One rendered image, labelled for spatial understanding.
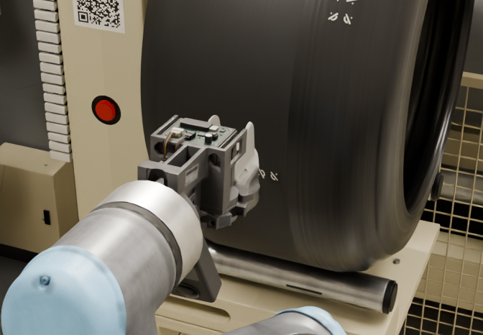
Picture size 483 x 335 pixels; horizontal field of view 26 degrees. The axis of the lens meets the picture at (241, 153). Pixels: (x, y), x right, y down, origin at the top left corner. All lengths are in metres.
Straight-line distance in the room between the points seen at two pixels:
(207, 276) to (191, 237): 0.12
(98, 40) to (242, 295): 0.39
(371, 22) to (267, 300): 0.48
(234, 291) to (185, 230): 0.62
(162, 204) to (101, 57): 0.63
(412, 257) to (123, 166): 0.46
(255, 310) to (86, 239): 0.67
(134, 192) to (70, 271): 0.12
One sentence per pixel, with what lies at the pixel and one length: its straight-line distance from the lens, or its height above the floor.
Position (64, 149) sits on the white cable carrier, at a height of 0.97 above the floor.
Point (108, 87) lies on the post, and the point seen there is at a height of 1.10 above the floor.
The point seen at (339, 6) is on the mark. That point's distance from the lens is 1.08.
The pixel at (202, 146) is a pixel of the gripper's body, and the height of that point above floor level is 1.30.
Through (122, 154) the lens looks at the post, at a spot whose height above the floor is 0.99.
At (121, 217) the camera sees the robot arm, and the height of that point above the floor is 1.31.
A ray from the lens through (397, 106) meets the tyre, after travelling 1.12.
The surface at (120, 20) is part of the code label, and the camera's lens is 1.38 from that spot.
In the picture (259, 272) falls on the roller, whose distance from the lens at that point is 1.40.
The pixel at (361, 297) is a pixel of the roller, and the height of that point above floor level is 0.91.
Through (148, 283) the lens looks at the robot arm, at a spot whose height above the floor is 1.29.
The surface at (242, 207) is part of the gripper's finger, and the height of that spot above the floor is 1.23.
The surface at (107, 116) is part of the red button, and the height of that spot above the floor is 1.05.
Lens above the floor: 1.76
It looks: 31 degrees down
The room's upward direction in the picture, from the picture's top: straight up
